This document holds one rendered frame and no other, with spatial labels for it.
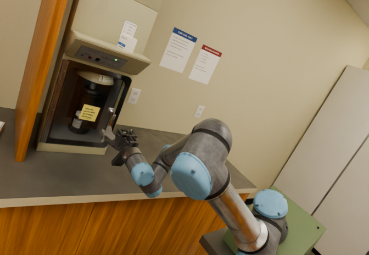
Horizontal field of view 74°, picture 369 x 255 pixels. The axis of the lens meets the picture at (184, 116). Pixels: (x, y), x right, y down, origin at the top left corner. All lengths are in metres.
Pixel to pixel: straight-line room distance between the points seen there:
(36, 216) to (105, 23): 0.81
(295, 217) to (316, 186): 2.40
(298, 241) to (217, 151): 0.64
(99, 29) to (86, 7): 0.09
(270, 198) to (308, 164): 2.66
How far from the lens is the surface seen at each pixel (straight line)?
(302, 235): 1.19
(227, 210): 0.74
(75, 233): 1.32
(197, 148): 0.63
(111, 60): 1.10
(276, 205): 0.97
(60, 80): 1.15
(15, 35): 1.55
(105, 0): 1.12
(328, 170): 3.54
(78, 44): 1.03
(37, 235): 1.27
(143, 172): 0.89
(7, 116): 1.56
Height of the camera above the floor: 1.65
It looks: 16 degrees down
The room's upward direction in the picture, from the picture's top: 25 degrees clockwise
